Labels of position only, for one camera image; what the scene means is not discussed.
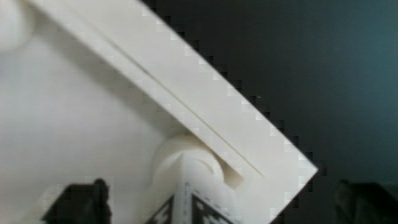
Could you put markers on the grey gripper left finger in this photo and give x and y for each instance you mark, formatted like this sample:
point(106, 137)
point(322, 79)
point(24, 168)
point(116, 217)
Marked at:
point(81, 206)

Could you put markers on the white table leg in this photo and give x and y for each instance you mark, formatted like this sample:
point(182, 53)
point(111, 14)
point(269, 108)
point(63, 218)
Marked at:
point(189, 197)

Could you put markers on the white U-shaped obstacle fence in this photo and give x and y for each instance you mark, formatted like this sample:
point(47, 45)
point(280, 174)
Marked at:
point(141, 47)

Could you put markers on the white square table top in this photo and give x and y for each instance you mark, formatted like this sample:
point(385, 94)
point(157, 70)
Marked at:
point(83, 123)

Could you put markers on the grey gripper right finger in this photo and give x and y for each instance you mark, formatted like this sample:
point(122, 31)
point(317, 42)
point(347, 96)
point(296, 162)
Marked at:
point(367, 203)

